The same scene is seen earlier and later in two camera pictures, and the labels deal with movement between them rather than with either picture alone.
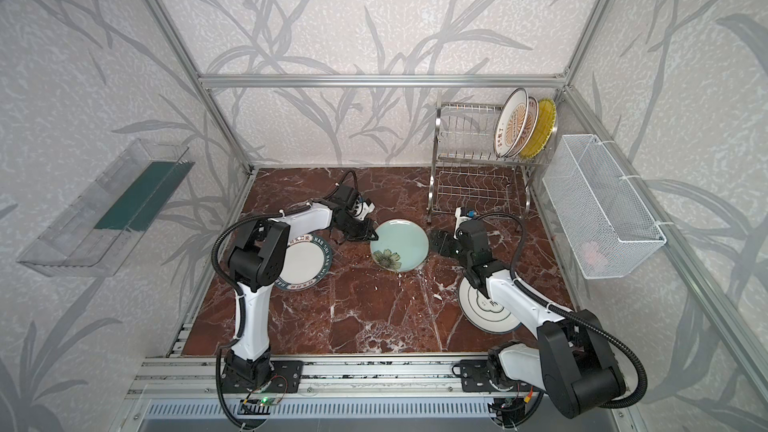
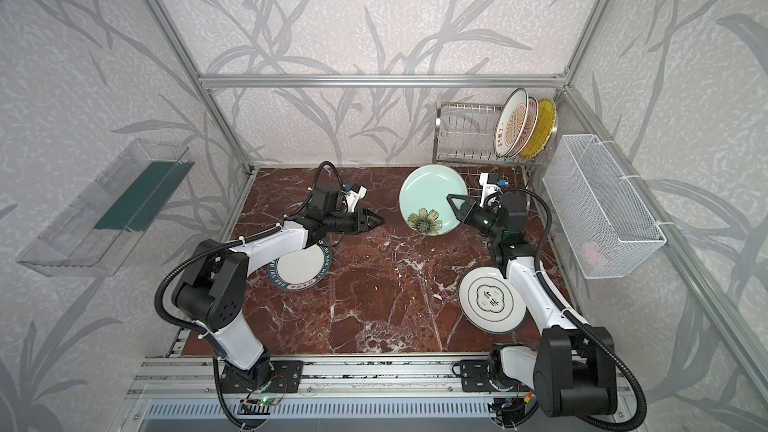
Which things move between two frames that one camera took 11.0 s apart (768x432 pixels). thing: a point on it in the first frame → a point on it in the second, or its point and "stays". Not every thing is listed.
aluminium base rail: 417,375 stays
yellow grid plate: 547,116 stays
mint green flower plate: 402,245 → 423,199
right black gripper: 442,243 → 470,212
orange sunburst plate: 510,122 stays
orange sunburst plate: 533,110 stays
